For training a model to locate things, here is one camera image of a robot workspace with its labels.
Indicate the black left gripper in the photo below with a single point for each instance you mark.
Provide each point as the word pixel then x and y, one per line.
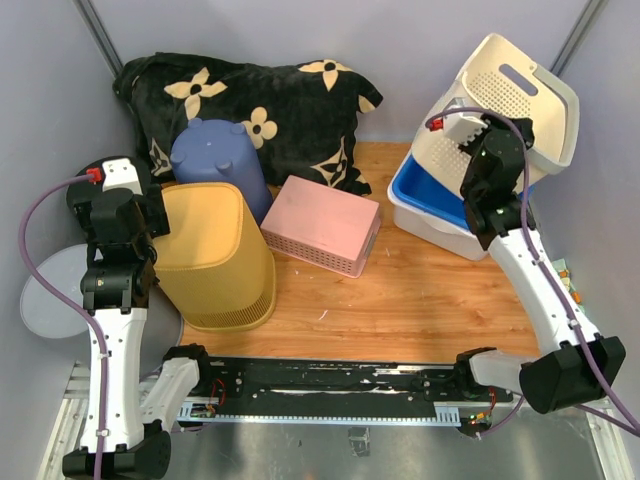
pixel 153 210

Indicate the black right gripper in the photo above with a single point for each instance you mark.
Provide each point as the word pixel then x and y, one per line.
pixel 493 124

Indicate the beige perforated basket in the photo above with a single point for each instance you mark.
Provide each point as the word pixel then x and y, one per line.
pixel 499 77

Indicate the yellow slatted basket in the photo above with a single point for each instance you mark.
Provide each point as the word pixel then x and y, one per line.
pixel 214 265

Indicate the blue bucket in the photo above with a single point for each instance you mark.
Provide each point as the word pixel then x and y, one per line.
pixel 221 151

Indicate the blue rimmed white tub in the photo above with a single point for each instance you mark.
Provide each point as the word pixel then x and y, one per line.
pixel 435 230

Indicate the pink small tray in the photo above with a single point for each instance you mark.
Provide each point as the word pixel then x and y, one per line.
pixel 323 226

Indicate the black large bucket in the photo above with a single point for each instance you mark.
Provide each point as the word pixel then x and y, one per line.
pixel 83 193

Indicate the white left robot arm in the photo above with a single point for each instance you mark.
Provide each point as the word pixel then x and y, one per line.
pixel 127 435

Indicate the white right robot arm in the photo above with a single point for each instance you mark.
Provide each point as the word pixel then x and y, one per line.
pixel 577 363

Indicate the green cloth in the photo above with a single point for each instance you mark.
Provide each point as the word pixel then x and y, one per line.
pixel 564 273

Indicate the black floral pillow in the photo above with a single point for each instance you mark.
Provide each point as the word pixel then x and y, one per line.
pixel 301 118

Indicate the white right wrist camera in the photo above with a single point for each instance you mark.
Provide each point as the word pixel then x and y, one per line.
pixel 462 128

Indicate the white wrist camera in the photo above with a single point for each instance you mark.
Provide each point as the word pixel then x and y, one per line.
pixel 118 172
pixel 462 128

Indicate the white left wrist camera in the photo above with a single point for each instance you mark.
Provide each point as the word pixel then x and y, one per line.
pixel 118 172

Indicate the right aluminium frame rail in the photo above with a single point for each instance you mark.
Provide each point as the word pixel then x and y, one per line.
pixel 585 21

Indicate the aluminium frame rail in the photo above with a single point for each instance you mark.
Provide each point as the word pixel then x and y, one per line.
pixel 98 31
pixel 585 21

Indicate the black mounting rail plate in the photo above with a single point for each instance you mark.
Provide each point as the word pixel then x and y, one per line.
pixel 319 389

